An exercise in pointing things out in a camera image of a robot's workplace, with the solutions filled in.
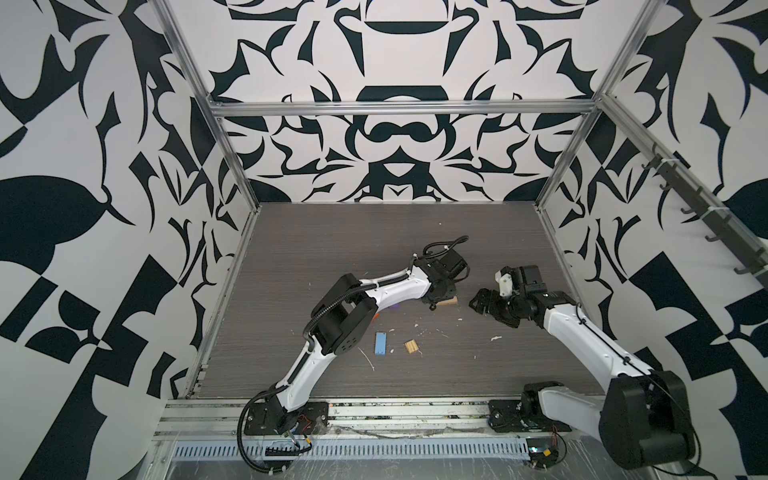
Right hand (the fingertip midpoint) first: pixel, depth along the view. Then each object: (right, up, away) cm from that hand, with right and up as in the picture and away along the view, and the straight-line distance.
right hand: (483, 304), depth 85 cm
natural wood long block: (-9, +1, +1) cm, 9 cm away
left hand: (-7, +4, +6) cm, 10 cm away
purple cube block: (-25, +5, -24) cm, 35 cm away
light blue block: (-29, -11, 0) cm, 31 cm away
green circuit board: (+9, -31, -14) cm, 35 cm away
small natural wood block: (-20, -12, -1) cm, 23 cm away
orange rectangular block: (-29, +5, -31) cm, 43 cm away
